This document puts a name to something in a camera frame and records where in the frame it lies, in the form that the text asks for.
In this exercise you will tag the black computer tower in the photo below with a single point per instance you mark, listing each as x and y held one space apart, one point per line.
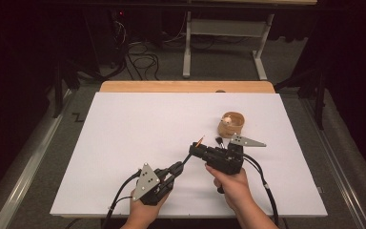
117 31

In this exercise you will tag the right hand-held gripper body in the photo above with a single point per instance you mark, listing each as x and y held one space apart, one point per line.
224 159

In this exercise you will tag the person's left hand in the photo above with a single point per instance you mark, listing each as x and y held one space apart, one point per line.
146 210

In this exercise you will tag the black pencil with orange tip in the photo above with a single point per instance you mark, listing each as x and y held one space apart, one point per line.
200 141

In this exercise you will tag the round wooden pen holder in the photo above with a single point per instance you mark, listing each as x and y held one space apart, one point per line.
230 131

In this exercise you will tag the black metal stand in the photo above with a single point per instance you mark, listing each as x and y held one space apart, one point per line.
320 101
58 95

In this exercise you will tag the white desk frame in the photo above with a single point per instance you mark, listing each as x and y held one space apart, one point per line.
187 47

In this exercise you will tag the wooden table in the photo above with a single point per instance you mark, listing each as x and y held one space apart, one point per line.
187 86

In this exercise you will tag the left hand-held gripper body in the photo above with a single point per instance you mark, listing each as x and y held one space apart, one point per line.
146 183

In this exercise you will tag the person's right hand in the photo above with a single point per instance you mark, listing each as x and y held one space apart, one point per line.
235 187

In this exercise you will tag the small white figure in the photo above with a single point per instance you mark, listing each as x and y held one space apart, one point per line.
226 120

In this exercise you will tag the white board sheet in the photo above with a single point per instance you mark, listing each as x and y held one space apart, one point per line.
124 127

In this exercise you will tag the metal floor rail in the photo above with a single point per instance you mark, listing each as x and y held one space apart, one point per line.
345 178
22 178

